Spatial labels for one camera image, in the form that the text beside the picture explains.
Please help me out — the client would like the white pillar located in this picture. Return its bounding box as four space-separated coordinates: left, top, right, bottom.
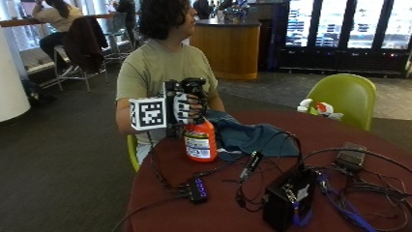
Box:
0 24 32 124

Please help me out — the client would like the round wooden counter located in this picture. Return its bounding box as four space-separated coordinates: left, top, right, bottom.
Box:
189 18 263 81

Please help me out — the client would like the white marker cube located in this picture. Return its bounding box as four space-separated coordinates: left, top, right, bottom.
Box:
128 97 168 132

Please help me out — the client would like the black hub with blue lights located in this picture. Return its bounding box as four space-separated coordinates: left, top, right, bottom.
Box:
187 176 209 205

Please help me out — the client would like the bundle of black cables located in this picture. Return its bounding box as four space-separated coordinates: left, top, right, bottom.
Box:
300 146 412 232

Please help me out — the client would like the wooden high table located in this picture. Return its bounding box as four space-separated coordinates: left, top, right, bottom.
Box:
0 13 117 29

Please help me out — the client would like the small grey device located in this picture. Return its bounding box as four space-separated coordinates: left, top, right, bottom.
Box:
333 141 368 172

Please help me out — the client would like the orange spray bottle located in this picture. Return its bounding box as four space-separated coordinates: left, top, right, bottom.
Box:
180 77 219 163

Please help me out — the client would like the small black adapter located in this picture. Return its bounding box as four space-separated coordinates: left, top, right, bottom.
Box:
239 150 265 182

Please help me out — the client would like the metal chair with dark jacket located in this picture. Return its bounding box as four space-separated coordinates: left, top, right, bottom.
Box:
53 14 111 95

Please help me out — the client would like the blue cloth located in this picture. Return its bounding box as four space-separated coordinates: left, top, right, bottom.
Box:
201 109 300 162

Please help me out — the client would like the green chair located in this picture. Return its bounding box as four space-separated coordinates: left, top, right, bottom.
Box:
127 133 141 173
305 72 377 131

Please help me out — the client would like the blue strap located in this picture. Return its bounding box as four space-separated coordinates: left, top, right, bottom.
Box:
316 173 379 232

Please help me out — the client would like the grey stool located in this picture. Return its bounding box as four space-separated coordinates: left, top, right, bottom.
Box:
101 12 131 63

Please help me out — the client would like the black box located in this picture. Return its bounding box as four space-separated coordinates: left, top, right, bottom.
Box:
261 167 319 232

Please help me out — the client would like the black cable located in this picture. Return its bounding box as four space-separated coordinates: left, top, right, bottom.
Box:
112 192 196 232
148 143 193 195
255 130 304 171

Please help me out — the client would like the black glass-door fridge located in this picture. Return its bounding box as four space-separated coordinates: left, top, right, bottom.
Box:
275 0 412 77

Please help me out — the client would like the black bag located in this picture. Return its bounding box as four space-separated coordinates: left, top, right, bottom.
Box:
20 78 57 104

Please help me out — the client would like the the person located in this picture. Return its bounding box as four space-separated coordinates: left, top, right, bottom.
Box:
115 0 227 166

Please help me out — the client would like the white and red soft toy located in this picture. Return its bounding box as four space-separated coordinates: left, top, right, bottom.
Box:
296 98 345 121

